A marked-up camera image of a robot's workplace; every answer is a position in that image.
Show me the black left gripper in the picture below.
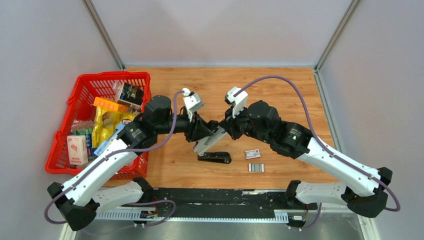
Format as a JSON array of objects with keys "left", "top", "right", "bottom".
[{"left": 155, "top": 108, "right": 214, "bottom": 143}]

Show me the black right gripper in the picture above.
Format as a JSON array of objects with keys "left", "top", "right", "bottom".
[{"left": 218, "top": 102, "right": 272, "bottom": 145}]

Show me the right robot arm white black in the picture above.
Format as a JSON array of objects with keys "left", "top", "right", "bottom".
[{"left": 219, "top": 100, "right": 393, "bottom": 218}]

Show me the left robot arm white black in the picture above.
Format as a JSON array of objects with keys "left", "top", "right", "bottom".
[{"left": 47, "top": 93, "right": 219, "bottom": 231}]

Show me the black stapler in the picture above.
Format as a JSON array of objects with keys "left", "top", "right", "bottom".
[{"left": 197, "top": 151, "right": 232, "bottom": 164}]

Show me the strip of staples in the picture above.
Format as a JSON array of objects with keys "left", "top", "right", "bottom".
[{"left": 248, "top": 163, "right": 265, "bottom": 173}]

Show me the small staple box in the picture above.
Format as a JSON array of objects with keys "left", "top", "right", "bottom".
[{"left": 244, "top": 149, "right": 261, "bottom": 160}]

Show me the black box in basket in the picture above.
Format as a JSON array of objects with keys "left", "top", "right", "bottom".
[{"left": 114, "top": 82, "right": 144, "bottom": 110}]

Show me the orange block in basket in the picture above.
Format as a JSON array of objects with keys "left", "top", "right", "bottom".
[{"left": 93, "top": 96, "right": 128, "bottom": 113}]

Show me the yellow snack bag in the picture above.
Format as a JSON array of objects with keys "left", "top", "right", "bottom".
[{"left": 91, "top": 106, "right": 136, "bottom": 148}]

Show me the red plastic basket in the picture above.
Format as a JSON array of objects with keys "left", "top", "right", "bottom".
[{"left": 44, "top": 71, "right": 152, "bottom": 176}]

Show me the green box in basket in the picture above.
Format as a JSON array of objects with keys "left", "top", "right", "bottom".
[{"left": 71, "top": 128, "right": 93, "bottom": 158}]

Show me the white pink sponge box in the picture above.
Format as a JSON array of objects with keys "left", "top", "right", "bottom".
[{"left": 66, "top": 135, "right": 88, "bottom": 166}]

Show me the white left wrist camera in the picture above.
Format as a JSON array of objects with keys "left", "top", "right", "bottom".
[{"left": 182, "top": 88, "right": 204, "bottom": 122}]

